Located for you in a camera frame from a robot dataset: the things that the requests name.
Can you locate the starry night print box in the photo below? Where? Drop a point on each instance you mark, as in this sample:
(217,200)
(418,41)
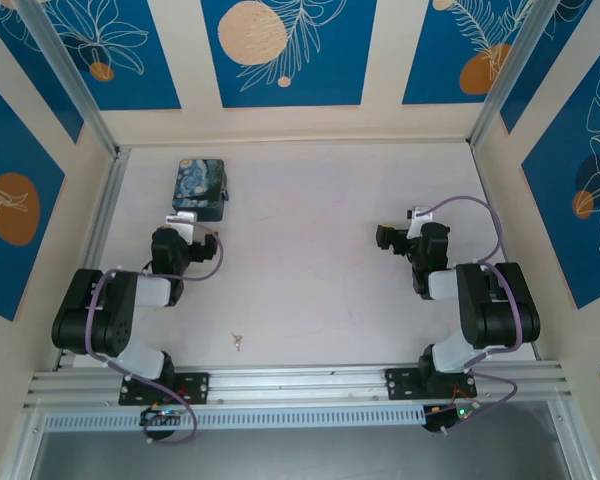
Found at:
(197,187)

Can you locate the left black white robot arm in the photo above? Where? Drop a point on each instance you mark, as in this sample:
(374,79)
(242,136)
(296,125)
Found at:
(90,310)

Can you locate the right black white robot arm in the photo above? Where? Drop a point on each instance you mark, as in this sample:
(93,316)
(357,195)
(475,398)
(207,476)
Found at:
(500,310)

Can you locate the grey metal sheet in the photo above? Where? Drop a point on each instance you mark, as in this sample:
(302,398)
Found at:
(300,457)

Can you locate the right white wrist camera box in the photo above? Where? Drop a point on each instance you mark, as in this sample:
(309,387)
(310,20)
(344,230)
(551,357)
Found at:
(422,215)

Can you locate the aluminium side rail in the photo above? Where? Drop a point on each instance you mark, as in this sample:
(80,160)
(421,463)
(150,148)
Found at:
(111,200)

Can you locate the blue floral wall poster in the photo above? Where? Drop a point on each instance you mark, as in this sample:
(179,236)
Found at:
(430,50)
(45,75)
(555,225)
(145,60)
(330,50)
(595,20)
(10,150)

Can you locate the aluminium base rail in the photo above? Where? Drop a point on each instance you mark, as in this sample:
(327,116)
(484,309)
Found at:
(300,385)

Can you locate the aluminium frame post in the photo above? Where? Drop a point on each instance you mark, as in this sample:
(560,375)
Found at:
(520,65)
(70,75)

